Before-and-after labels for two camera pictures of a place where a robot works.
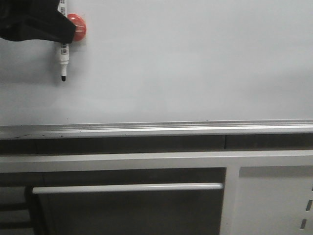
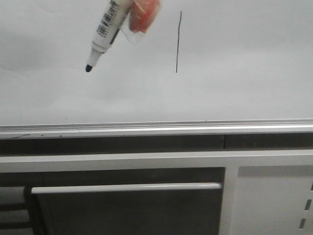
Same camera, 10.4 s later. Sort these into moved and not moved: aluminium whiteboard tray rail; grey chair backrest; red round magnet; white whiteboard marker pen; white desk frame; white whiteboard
Moved: red round magnet; white whiteboard marker pen
Not moved: white desk frame; grey chair backrest; white whiteboard; aluminium whiteboard tray rail
